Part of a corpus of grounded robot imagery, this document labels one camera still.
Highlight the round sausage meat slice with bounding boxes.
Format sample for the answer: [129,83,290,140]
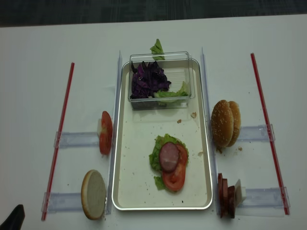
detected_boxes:
[159,142,179,173]

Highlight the lettuce inside container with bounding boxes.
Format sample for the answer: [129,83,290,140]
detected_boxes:
[153,81,189,106]

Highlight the lettuce on sandwich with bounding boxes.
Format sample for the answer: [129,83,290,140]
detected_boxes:
[149,134,189,191]

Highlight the standing tomato slices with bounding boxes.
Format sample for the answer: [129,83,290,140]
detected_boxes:
[98,111,113,155]

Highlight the loose lettuce leaf behind container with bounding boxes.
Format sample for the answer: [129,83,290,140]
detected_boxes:
[150,38,165,61]

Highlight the tomato slice on sandwich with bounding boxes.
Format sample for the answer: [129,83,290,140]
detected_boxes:
[162,143,188,192]

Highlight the stacked sausage slices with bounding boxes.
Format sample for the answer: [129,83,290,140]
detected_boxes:
[218,173,236,219]

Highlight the clear plastic container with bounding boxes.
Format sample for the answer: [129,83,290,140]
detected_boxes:
[128,51,195,110]

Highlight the purple cabbage pieces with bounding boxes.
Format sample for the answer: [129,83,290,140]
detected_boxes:
[130,61,171,99]

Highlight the sesame bun top left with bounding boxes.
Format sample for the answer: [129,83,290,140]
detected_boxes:
[211,100,234,148]

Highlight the sesame bun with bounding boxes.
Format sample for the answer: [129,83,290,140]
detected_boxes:
[227,101,241,147]
[211,100,234,148]

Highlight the metal baking tray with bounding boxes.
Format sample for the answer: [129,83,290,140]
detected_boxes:
[112,59,213,210]

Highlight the sesame bun top right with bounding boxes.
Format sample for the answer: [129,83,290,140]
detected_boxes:
[227,101,241,147]

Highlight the clear pusher track upper left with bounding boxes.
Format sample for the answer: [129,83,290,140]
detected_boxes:
[54,132,99,149]

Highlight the clear pusher track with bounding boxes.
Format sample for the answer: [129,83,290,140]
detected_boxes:
[233,180,290,217]
[41,193,83,213]
[237,124,275,142]
[54,132,99,149]

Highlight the standing bun bottom half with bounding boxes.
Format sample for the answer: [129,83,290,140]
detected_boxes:
[81,170,106,220]

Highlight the clear pusher track upper right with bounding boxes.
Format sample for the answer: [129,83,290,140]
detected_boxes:
[237,124,275,142]

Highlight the left red strip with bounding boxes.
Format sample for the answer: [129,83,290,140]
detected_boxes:
[41,62,75,221]

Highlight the red strip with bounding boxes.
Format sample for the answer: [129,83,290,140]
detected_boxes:
[41,62,75,221]
[250,53,290,216]

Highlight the clear pusher track lower left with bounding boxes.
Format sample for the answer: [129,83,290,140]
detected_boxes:
[41,193,83,213]

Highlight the clear pusher track lower right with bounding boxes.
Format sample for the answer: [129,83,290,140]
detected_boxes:
[233,180,290,217]

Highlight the right red strip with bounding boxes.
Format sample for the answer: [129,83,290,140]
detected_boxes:
[250,53,290,216]

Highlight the black object bottom left corner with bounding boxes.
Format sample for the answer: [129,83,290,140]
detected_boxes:
[0,204,25,230]

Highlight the clear rail left of tray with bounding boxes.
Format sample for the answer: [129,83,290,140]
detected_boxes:
[105,51,122,215]

